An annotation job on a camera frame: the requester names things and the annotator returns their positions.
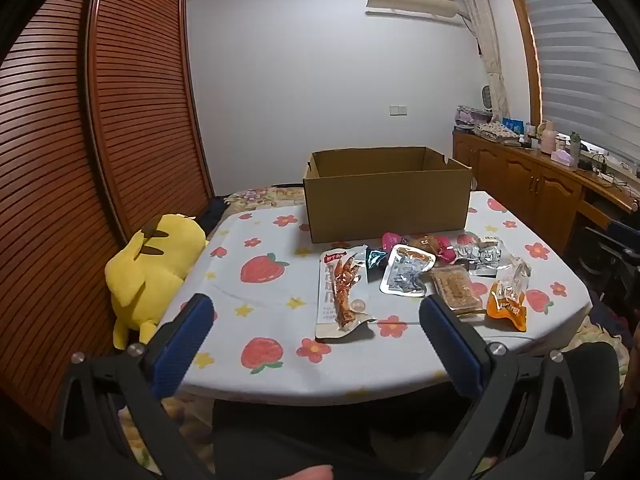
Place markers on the strawberry print tablecloth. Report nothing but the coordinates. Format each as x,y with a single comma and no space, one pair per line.
280,310

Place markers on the black chair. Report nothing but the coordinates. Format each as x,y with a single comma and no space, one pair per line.
610,255

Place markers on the wooden louvered wardrobe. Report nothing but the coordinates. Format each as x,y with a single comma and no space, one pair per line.
140,110

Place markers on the wooden sideboard cabinet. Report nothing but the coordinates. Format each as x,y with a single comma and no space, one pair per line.
520,175

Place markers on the white power strip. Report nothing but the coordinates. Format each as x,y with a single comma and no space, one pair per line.
612,175

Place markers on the person's dark trousers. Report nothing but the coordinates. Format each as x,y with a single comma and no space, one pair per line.
300,435

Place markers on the folded floral cloth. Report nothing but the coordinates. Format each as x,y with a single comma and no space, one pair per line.
497,131

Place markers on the purple tissue box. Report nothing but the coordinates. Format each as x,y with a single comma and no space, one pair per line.
563,158

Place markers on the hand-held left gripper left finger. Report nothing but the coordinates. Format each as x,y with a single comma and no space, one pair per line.
182,345

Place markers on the person's left hand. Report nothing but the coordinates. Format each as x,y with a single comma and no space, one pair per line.
307,474

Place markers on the yellow plush toy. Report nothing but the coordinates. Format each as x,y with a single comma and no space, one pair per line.
150,270

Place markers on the clear brown cake packet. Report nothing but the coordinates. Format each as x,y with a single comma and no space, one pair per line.
455,290

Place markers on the purple wrapped pack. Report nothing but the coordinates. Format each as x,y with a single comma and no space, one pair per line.
469,116

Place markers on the silver tray snack packet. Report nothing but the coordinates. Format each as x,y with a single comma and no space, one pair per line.
405,272

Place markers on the small white desk fan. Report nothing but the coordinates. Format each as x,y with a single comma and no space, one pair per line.
486,97

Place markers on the orange snack packet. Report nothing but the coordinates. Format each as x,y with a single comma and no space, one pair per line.
507,305

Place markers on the small dark teal packet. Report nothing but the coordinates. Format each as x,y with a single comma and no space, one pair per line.
375,259

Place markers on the white chicken feet packet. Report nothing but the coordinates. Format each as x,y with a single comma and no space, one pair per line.
345,285

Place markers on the cream patterned curtain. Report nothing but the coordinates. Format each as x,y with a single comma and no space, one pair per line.
487,35

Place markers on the cardboard box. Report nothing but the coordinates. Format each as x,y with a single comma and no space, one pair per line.
390,200

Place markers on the dark cloth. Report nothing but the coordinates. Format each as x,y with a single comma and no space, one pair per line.
212,215

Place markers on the white wall switch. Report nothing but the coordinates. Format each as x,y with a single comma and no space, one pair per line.
397,109

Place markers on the grey window blind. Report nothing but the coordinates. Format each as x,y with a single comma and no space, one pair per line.
575,60

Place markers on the pink snack packet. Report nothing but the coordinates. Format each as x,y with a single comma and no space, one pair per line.
425,244

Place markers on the green topped bottle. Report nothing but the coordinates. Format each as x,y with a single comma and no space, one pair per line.
575,145

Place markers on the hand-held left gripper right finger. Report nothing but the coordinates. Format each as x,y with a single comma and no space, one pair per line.
450,345

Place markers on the blue box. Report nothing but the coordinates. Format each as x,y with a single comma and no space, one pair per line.
512,125

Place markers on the pink thermos bottle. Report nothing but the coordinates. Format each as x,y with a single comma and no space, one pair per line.
548,140

